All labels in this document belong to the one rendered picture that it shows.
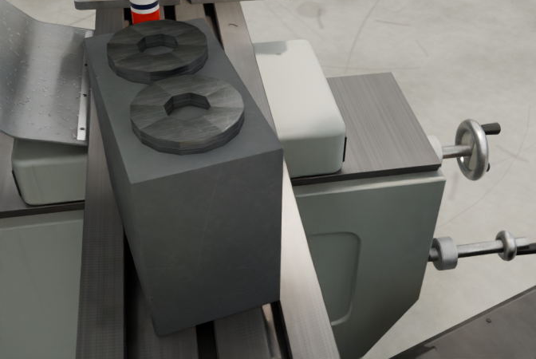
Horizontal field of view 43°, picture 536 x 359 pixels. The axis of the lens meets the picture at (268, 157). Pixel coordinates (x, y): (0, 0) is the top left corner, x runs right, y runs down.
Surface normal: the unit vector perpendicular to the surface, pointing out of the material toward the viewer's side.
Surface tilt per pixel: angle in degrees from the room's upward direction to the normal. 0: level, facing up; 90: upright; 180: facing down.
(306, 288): 0
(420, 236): 90
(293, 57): 0
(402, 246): 90
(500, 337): 0
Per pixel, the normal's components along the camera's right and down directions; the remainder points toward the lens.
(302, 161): 0.16, 0.64
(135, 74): -0.23, 0.63
